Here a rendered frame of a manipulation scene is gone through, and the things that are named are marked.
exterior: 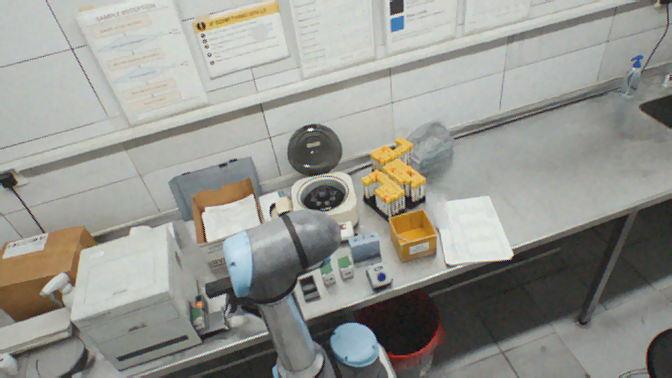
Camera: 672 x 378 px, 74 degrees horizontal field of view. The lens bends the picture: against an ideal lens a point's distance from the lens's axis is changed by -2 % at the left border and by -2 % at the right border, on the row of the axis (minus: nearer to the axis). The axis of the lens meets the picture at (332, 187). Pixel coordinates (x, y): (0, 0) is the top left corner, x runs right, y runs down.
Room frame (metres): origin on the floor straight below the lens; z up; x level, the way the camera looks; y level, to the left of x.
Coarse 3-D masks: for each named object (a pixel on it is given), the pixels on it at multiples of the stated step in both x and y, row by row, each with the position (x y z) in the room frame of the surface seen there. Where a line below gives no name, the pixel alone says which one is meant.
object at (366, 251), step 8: (376, 232) 1.07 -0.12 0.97; (352, 240) 1.05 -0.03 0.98; (360, 240) 1.04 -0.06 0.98; (368, 240) 1.04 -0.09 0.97; (376, 240) 1.03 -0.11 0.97; (352, 248) 1.03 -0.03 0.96; (360, 248) 1.03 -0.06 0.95; (368, 248) 1.03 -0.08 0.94; (376, 248) 1.03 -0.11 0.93; (352, 256) 1.03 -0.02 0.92; (360, 256) 1.03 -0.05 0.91; (368, 256) 1.03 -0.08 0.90; (376, 256) 1.03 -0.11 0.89; (360, 264) 1.02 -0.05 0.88; (368, 264) 1.01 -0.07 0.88
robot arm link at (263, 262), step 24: (240, 240) 0.60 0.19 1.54; (264, 240) 0.59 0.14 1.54; (288, 240) 0.58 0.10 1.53; (240, 264) 0.55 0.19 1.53; (264, 264) 0.55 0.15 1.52; (288, 264) 0.56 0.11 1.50; (240, 288) 0.53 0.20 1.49; (264, 288) 0.54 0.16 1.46; (288, 288) 0.55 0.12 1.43; (264, 312) 0.55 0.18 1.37; (288, 312) 0.55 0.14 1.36; (288, 336) 0.53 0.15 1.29; (288, 360) 0.53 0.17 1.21; (312, 360) 0.54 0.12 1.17
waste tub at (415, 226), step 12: (396, 216) 1.13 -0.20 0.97; (408, 216) 1.13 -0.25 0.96; (420, 216) 1.13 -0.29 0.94; (396, 228) 1.12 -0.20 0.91; (408, 228) 1.13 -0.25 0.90; (420, 228) 1.13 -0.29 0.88; (432, 228) 1.05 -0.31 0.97; (396, 240) 1.04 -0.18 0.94; (420, 240) 1.00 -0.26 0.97; (432, 240) 1.01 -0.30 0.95; (408, 252) 1.00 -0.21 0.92; (420, 252) 1.00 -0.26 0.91; (432, 252) 1.01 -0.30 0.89
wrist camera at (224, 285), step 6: (228, 276) 0.91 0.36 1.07; (210, 282) 0.90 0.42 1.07; (216, 282) 0.90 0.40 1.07; (222, 282) 0.89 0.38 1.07; (228, 282) 0.89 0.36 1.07; (210, 288) 0.87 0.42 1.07; (216, 288) 0.87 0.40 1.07; (222, 288) 0.87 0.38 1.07; (228, 288) 0.87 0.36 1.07; (210, 294) 0.86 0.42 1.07; (216, 294) 0.86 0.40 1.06; (222, 294) 0.86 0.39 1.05
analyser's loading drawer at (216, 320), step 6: (204, 312) 0.89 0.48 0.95; (216, 312) 0.90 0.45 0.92; (222, 312) 0.88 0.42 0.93; (204, 318) 0.86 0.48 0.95; (210, 318) 0.88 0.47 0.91; (216, 318) 0.88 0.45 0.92; (222, 318) 0.86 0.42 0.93; (210, 324) 0.86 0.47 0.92; (216, 324) 0.85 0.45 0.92; (222, 324) 0.85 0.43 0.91; (198, 330) 0.84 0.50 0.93; (204, 330) 0.84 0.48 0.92; (210, 330) 0.84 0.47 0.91
